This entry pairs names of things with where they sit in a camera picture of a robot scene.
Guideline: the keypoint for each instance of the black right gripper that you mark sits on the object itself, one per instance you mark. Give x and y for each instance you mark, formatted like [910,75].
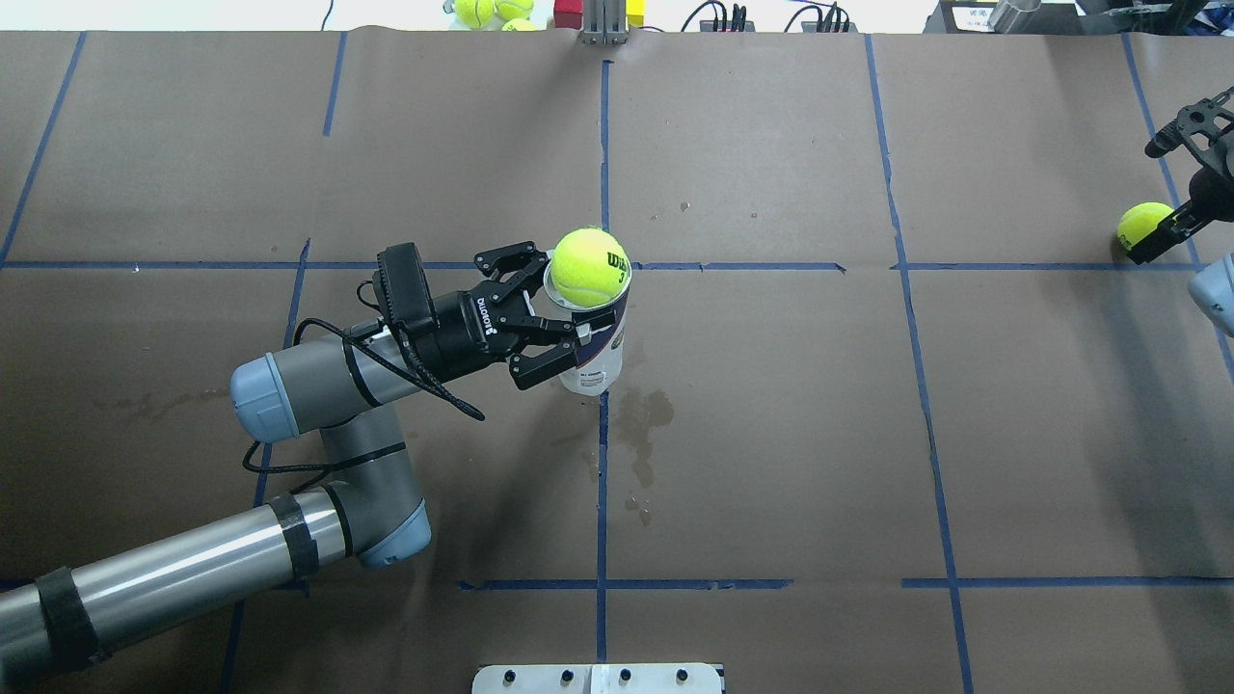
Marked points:
[1213,186]

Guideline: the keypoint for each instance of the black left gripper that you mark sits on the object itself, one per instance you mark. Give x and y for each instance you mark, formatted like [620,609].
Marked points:
[465,333]

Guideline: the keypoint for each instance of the yellow tennis ball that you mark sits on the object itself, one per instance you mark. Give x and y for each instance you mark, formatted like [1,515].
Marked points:
[589,267]
[1138,222]

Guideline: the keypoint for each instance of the clear tennis ball can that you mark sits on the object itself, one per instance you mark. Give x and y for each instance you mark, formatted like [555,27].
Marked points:
[599,334]

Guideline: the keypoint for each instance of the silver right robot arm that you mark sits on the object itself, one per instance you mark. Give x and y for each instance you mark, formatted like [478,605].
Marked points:
[1212,291]

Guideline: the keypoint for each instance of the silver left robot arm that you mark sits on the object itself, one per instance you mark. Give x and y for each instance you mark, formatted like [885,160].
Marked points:
[118,431]

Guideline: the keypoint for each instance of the spare tennis ball three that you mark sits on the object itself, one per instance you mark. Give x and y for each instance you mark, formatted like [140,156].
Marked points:
[519,25]

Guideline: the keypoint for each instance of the spare tennis ball one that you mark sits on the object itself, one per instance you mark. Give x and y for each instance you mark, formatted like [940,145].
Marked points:
[474,14]

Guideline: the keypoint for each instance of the spare tennis ball two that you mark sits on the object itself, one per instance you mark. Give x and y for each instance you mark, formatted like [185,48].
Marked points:
[514,9]

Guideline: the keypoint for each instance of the steel cup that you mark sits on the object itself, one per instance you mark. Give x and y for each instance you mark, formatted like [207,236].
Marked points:
[1009,17]

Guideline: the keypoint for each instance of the red cube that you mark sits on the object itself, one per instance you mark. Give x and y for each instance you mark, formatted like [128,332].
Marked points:
[567,14]

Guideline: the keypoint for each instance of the yellow cube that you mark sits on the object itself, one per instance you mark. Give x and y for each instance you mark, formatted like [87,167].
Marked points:
[635,12]

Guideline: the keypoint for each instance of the aluminium frame post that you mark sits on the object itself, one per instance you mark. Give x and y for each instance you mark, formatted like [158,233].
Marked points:
[604,22]

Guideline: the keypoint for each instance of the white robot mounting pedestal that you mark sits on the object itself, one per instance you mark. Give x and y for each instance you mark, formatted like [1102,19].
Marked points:
[638,677]

